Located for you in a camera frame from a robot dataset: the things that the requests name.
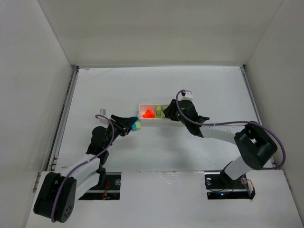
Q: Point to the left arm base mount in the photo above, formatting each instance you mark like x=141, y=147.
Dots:
x=107, y=188

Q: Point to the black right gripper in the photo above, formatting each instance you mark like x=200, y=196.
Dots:
x=175, y=111

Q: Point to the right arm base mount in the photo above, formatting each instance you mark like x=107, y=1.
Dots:
x=219, y=186

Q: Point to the left aluminium table rail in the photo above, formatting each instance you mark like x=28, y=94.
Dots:
x=52, y=156

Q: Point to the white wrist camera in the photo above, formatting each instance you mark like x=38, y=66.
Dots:
x=186, y=95
x=103, y=113

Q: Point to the orange round lego piece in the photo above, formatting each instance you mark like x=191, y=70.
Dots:
x=149, y=114

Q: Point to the aluminium table rail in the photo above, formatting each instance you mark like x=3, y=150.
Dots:
x=52, y=156
x=270, y=164

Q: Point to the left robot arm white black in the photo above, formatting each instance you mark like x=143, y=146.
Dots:
x=60, y=190

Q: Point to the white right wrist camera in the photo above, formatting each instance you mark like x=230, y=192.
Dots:
x=186, y=95

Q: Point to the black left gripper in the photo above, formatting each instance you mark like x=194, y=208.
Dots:
x=117, y=125

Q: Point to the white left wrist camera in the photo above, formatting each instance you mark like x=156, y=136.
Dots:
x=103, y=113

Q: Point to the white three-compartment tray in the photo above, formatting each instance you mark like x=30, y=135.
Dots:
x=156, y=121

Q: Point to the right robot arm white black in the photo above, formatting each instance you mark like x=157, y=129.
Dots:
x=254, y=145

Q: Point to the blue lego block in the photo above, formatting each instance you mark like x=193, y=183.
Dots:
x=138, y=119

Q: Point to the right aluminium table rail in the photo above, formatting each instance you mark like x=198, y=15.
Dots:
x=270, y=164

